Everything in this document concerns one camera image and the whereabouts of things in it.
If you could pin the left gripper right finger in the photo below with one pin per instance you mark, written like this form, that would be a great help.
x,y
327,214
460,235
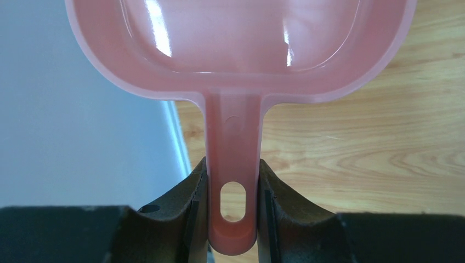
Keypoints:
x,y
291,228

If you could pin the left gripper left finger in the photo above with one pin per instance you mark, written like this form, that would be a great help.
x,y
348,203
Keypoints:
x,y
172,228

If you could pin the pink plastic dustpan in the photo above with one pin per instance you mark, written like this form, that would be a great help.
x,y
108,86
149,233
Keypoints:
x,y
235,60

